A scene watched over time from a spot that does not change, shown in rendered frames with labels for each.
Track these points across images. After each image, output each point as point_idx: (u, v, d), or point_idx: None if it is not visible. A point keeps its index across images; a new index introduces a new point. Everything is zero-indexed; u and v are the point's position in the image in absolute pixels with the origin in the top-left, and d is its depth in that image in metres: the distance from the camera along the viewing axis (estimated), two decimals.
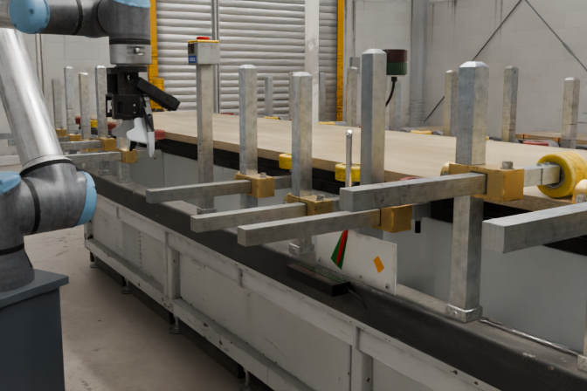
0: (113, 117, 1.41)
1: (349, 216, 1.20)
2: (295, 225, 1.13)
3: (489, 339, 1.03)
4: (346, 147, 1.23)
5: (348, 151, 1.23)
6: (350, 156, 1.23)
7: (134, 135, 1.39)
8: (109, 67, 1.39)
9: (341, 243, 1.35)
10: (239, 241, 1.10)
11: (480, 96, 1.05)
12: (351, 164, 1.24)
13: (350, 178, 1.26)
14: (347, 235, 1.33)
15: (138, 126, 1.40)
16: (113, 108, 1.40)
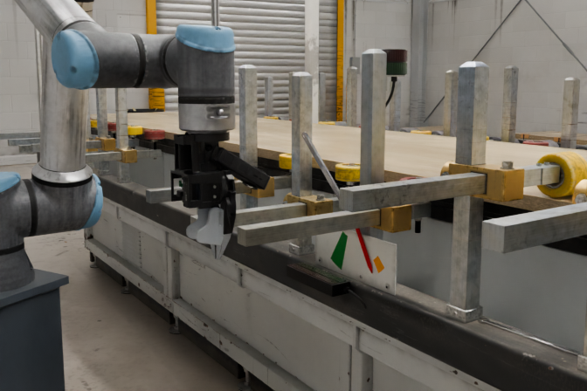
0: (185, 204, 1.01)
1: (349, 216, 1.20)
2: (295, 225, 1.13)
3: (489, 339, 1.03)
4: (310, 149, 1.33)
5: (313, 149, 1.32)
6: (317, 153, 1.32)
7: (206, 236, 1.03)
8: (181, 136, 1.00)
9: (362, 250, 1.29)
10: (239, 241, 1.10)
11: (480, 96, 1.05)
12: (322, 161, 1.32)
13: (329, 174, 1.31)
14: (362, 236, 1.29)
15: (213, 222, 1.03)
16: (185, 192, 1.00)
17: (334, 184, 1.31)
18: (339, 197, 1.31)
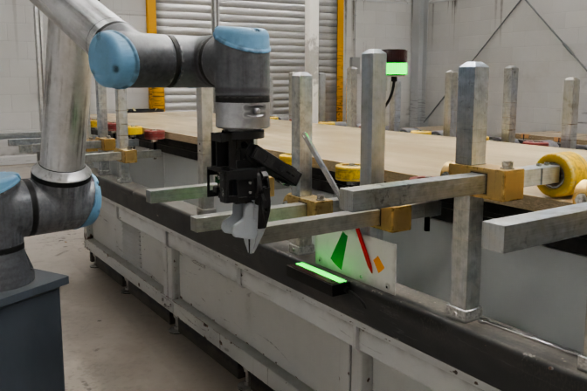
0: (222, 199, 1.05)
1: (362, 215, 1.22)
2: (309, 223, 1.15)
3: (489, 339, 1.03)
4: (310, 149, 1.33)
5: (313, 149, 1.32)
6: (317, 153, 1.32)
7: (241, 230, 1.07)
8: (218, 133, 1.03)
9: (362, 250, 1.29)
10: None
11: (480, 96, 1.05)
12: (322, 161, 1.32)
13: (329, 174, 1.31)
14: (362, 236, 1.29)
15: (248, 216, 1.07)
16: (223, 188, 1.04)
17: (334, 184, 1.31)
18: (339, 197, 1.31)
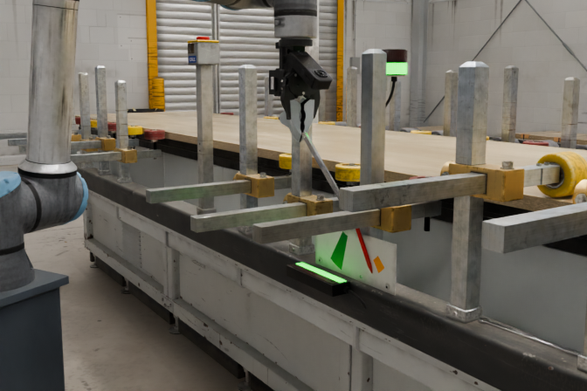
0: None
1: (362, 215, 1.22)
2: (309, 223, 1.15)
3: (489, 339, 1.03)
4: (310, 149, 1.33)
5: (313, 149, 1.32)
6: (317, 153, 1.32)
7: (283, 120, 1.37)
8: (278, 42, 1.38)
9: (362, 250, 1.29)
10: (255, 238, 1.11)
11: (480, 96, 1.05)
12: (322, 161, 1.32)
13: (329, 174, 1.31)
14: (362, 236, 1.29)
15: None
16: None
17: (334, 184, 1.31)
18: (339, 197, 1.31)
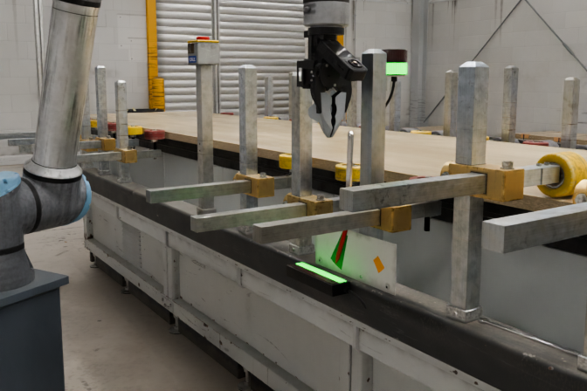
0: None
1: (362, 215, 1.22)
2: (309, 223, 1.15)
3: (489, 339, 1.03)
4: (348, 148, 1.23)
5: (349, 152, 1.22)
6: (351, 157, 1.23)
7: (313, 113, 1.28)
8: (306, 30, 1.29)
9: (340, 243, 1.35)
10: (255, 238, 1.11)
11: (480, 96, 1.05)
12: (352, 165, 1.24)
13: (351, 179, 1.26)
14: (346, 235, 1.33)
15: None
16: (304, 75, 1.29)
17: None
18: None
